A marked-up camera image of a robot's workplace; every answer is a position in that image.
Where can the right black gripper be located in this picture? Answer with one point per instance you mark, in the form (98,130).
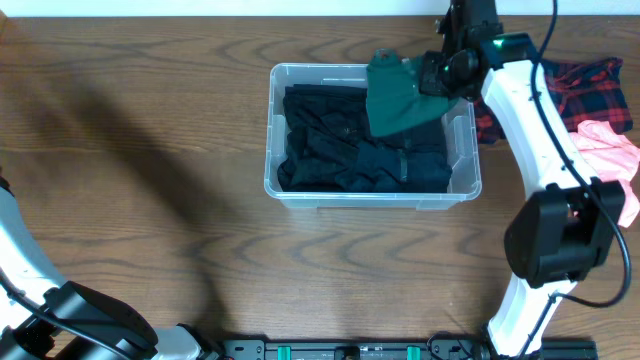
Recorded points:
(433,81)

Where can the dark green garment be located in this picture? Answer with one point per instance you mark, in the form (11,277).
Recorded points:
(394,102)

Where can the black garment with tape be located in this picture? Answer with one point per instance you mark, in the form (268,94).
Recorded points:
(426,137)

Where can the dark teal garment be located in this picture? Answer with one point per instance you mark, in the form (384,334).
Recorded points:
(381,169)

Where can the red plaid flannel shirt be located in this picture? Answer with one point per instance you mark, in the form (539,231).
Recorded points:
(588,91)

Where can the large black garment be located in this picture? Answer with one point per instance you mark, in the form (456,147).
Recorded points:
(327,125)

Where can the pink garment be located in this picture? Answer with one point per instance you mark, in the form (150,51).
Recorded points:
(613,157)

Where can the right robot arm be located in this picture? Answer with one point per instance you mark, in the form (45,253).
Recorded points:
(569,219)

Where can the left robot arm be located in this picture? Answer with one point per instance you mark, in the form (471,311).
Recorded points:
(38,303)

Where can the clear plastic storage bin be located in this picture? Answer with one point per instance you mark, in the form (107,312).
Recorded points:
(459,130)

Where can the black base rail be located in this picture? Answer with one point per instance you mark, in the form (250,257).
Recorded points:
(442,348)

